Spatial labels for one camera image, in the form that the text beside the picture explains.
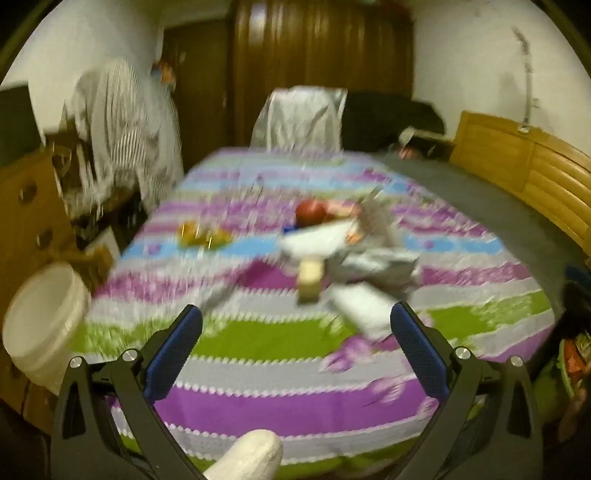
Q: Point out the white plastic bucket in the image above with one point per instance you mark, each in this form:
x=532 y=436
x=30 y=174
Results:
x=41 y=323

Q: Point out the dark cloth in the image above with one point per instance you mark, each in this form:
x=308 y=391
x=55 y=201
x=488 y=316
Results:
x=388 y=120

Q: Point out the striped purple green blanket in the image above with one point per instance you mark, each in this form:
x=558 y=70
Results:
x=258 y=383

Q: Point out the yellow plastic wrapper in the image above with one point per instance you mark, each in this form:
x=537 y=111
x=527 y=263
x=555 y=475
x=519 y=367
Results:
x=203 y=235

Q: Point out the wooden chest of drawers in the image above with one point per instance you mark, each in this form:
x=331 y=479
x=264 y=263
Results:
x=27 y=230

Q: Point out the grey white striped cloth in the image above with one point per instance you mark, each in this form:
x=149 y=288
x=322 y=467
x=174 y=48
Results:
x=124 y=124

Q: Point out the white paper scrap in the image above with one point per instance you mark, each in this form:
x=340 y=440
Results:
x=407 y=134

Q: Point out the red apple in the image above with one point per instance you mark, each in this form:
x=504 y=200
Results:
x=310 y=213

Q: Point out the orange hanging bag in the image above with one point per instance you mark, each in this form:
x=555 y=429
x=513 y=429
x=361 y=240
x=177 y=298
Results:
x=165 y=73

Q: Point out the tan cardboard box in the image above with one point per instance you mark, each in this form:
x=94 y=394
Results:
x=309 y=279

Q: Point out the grey sock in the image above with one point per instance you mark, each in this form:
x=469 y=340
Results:
x=374 y=270

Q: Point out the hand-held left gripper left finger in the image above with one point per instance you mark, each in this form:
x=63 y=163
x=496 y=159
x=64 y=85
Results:
x=173 y=355

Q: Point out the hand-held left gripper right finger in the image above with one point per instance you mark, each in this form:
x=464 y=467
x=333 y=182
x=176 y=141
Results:
x=422 y=355

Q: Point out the green orange printed cloth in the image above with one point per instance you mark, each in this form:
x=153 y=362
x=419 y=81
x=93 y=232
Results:
x=568 y=378

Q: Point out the white paper piece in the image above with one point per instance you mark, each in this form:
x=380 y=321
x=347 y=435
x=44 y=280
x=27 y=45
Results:
x=364 y=309

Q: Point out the white foam sheet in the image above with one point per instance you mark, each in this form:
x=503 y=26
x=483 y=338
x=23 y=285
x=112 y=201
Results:
x=314 y=240

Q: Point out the brown wooden door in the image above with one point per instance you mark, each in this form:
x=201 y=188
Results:
x=198 y=83

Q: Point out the person's left hand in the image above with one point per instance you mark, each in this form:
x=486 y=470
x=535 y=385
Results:
x=249 y=457

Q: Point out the brown wooden wardrobe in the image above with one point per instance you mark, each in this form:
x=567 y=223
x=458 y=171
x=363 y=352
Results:
x=323 y=55

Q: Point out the black television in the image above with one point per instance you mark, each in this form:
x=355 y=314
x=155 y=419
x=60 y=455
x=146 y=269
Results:
x=18 y=124

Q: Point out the wooden headboard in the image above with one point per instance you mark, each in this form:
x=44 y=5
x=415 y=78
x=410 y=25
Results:
x=531 y=161

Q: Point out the silver crinkled cloth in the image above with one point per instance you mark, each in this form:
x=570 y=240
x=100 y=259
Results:
x=300 y=120

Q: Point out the orange white wrapper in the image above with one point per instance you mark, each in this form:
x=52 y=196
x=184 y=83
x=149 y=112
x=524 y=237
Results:
x=374 y=217

